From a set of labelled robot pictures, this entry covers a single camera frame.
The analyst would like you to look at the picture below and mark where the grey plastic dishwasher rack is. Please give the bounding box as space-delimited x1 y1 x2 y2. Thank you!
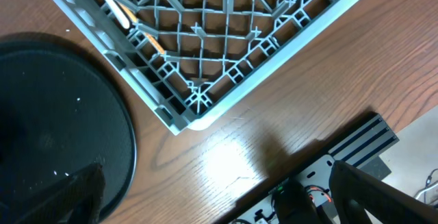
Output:
53 0 359 134

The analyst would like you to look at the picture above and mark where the round black tray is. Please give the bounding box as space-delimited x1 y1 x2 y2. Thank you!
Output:
1 41 137 220

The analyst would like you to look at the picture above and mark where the wooden chopstick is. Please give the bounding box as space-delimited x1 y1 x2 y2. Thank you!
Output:
114 0 166 55

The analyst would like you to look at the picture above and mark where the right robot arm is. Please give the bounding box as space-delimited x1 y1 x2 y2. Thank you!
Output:
3 160 437 223

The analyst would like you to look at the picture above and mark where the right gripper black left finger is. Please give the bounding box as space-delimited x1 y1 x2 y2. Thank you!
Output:
13 163 105 223

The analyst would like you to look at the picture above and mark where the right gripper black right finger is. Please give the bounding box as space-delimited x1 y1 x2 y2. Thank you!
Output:
329 160 437 224

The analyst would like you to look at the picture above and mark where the white plastic knife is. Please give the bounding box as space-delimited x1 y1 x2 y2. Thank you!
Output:
104 0 130 29

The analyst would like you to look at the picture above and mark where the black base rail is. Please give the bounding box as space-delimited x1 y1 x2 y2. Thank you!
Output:
216 111 399 223

